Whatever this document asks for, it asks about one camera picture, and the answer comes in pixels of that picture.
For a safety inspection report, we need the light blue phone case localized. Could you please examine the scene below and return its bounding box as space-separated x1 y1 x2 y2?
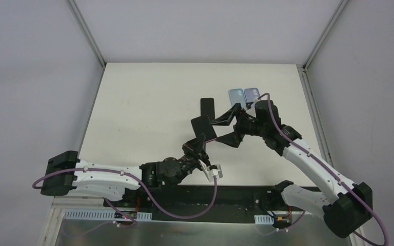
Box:
228 88 246 108

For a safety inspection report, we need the right aluminium frame post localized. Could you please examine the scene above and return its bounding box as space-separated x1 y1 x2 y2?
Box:
302 0 350 72

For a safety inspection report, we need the purple phone case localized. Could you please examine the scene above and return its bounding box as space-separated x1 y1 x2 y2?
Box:
244 88 261 102

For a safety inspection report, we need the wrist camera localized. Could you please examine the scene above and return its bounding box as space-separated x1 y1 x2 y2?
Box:
199 160 223 182
246 97 261 110

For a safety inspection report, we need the purple-edged black smartphone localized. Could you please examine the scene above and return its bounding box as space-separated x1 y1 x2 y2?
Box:
190 115 217 142

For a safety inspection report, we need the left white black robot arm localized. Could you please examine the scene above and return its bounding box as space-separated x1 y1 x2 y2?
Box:
33 134 216 207

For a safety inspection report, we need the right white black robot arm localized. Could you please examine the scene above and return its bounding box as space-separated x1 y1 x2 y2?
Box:
211 100 373 238

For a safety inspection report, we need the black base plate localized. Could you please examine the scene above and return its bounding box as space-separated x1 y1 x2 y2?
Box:
112 185 289 223

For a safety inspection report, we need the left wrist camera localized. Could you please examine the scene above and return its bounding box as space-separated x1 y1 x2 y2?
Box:
199 160 223 182

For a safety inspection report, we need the aluminium frame post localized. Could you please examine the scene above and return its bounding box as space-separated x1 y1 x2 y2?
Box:
66 0 107 70
302 0 350 72

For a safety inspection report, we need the left aluminium frame post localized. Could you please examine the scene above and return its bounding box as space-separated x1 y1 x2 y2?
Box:
66 0 107 70

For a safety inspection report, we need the right white cable duct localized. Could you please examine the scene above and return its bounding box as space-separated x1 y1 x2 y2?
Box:
254 215 274 225

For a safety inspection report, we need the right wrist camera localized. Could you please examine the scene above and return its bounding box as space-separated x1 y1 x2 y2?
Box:
246 97 261 110

